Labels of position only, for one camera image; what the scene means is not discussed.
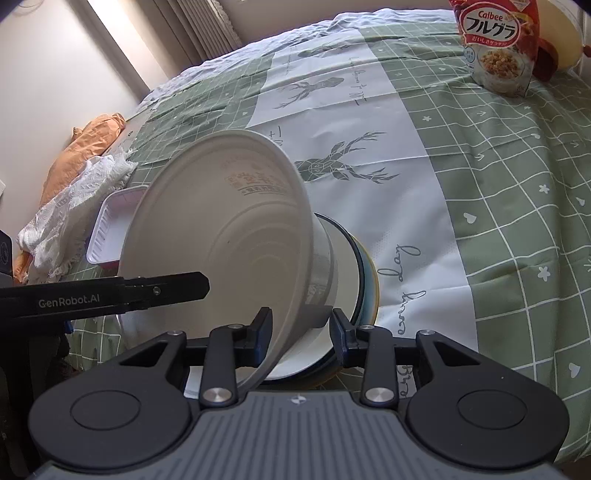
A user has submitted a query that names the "large white paper bowl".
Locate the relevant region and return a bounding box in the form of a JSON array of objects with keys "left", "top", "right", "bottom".
[{"left": 118, "top": 130, "right": 337, "bottom": 387}]

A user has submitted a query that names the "Calbee granola cereal bag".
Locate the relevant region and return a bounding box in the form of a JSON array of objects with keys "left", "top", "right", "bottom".
[{"left": 450, "top": 0, "right": 540, "bottom": 97}]

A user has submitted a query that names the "white lace cloth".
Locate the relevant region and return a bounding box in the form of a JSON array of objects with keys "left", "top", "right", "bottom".
[{"left": 14, "top": 149, "right": 137, "bottom": 284}]

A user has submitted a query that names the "white red plastic tray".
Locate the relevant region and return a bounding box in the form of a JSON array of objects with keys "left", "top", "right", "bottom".
[{"left": 86, "top": 185, "right": 148, "bottom": 270}]

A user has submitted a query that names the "blue plate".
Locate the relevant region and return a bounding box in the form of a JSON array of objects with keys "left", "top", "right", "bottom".
[{"left": 322, "top": 232, "right": 376, "bottom": 375}]

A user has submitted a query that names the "grey window curtain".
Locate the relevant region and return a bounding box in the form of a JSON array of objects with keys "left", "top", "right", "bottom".
[{"left": 155, "top": 0, "right": 242, "bottom": 65}]

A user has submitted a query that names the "orange cushion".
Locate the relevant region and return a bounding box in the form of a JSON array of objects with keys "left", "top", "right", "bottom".
[{"left": 13, "top": 113, "right": 125, "bottom": 283}]

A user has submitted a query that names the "green white patterned tablecloth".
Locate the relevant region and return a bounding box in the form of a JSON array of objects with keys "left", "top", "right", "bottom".
[{"left": 64, "top": 8, "right": 591, "bottom": 467}]

